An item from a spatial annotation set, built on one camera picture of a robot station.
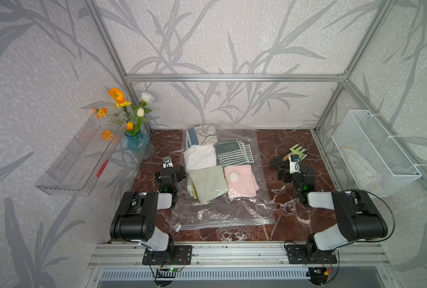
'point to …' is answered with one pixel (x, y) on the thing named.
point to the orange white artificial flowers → (135, 113)
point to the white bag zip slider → (178, 228)
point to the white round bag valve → (233, 176)
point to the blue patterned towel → (206, 135)
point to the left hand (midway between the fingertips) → (171, 166)
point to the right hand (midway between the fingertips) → (287, 164)
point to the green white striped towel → (234, 153)
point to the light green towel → (207, 184)
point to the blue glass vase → (140, 144)
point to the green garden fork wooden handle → (295, 150)
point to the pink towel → (241, 180)
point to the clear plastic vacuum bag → (228, 211)
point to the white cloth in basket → (365, 176)
